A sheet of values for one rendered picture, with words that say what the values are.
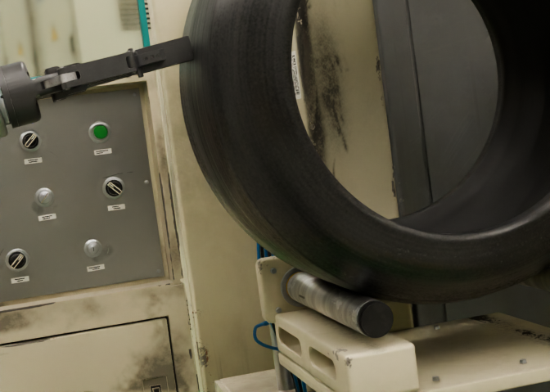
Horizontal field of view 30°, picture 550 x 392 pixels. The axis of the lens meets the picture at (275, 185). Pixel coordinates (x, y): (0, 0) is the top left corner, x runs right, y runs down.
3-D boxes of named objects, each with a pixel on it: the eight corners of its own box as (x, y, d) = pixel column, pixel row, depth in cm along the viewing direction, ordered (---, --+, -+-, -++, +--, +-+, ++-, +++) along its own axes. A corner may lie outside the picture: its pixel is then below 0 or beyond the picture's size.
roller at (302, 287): (286, 303, 155) (282, 273, 155) (315, 298, 156) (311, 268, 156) (361, 342, 121) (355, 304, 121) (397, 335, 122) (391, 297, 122)
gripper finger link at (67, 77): (29, 79, 122) (29, 76, 117) (72, 68, 123) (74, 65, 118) (35, 99, 123) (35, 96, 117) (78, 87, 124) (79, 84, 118)
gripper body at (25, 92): (-10, 65, 118) (69, 44, 120) (-7, 71, 126) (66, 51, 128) (10, 128, 119) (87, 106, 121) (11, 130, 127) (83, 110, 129)
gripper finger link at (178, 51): (132, 50, 126) (133, 50, 125) (187, 36, 128) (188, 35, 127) (140, 74, 126) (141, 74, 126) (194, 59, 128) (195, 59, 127)
